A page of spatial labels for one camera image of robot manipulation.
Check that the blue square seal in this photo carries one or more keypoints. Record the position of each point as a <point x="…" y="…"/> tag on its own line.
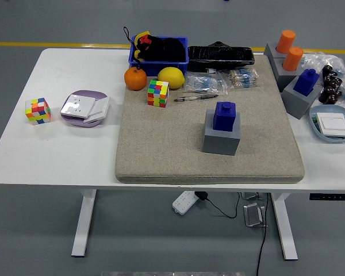
<point x="224" y="118"/>
<point x="304" y="83"/>

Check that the grey square seal holder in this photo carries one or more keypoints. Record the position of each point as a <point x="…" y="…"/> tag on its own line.
<point x="294" y="103"/>
<point x="220" y="143"/>

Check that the grey round seal holder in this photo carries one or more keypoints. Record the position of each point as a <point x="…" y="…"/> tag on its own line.
<point x="277" y="76"/>
<point x="271" y="49"/>

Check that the orange cylinder seal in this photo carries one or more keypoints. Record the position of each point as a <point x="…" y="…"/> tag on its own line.
<point x="285" y="41"/>
<point x="292" y="59"/>

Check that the grey-brown mat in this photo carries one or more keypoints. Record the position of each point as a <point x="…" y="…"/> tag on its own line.
<point x="161" y="143"/>

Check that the grey ballpoint pen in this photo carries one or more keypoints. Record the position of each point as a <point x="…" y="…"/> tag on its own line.
<point x="195" y="97"/>

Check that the large colourful puzzle cube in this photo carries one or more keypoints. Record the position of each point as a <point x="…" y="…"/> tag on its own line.
<point x="158" y="93"/>

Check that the yellow lemon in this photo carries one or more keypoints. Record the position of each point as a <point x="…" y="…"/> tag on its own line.
<point x="171" y="77"/>

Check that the bag of blue resistors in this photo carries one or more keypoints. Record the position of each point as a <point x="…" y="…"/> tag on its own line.
<point x="204" y="83"/>

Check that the white power strip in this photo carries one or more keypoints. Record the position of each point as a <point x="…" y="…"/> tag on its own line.
<point x="184" y="202"/>

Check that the orange fruit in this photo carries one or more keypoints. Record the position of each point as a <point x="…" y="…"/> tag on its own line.
<point x="135" y="79"/>

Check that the blue plastic bin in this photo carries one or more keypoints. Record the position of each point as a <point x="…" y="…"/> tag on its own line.
<point x="158" y="67"/>

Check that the bag of tan resistors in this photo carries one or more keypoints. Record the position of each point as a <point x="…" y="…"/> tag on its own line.
<point x="243" y="79"/>

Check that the black wrapped long object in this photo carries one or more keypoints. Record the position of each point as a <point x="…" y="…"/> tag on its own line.
<point x="221" y="57"/>

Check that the purple plate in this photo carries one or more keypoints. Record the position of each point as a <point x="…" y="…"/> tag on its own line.
<point x="86" y="93"/>

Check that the white socket panel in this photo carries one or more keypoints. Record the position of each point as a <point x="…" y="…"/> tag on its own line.
<point x="76" y="105"/>

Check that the white table leg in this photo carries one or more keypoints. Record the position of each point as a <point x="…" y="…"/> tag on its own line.
<point x="286" y="230"/>
<point x="84" y="224"/>

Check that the small colourful puzzle cube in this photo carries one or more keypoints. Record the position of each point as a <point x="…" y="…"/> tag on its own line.
<point x="37" y="111"/>

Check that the blue-grey plate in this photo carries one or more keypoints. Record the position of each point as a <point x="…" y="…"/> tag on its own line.
<point x="327" y="138"/>

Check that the black small cylinder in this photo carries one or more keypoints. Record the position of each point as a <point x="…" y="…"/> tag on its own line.
<point x="336" y="82"/>
<point x="332" y="90"/>
<point x="332" y="76"/>
<point x="329" y="99"/>
<point x="327" y="69"/>

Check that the clear plastic bag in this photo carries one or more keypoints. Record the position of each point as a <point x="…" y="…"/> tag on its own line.
<point x="319" y="59"/>

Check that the black table control panel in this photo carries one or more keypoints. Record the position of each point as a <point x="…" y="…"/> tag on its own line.
<point x="332" y="197"/>

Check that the white switch panel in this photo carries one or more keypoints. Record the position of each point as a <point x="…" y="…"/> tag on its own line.
<point x="99" y="110"/>
<point x="333" y="123"/>

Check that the small metal bracket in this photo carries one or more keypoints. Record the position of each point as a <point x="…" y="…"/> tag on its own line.
<point x="250" y="196"/>

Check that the large metal bracket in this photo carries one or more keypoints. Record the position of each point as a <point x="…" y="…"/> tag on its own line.
<point x="253" y="214"/>

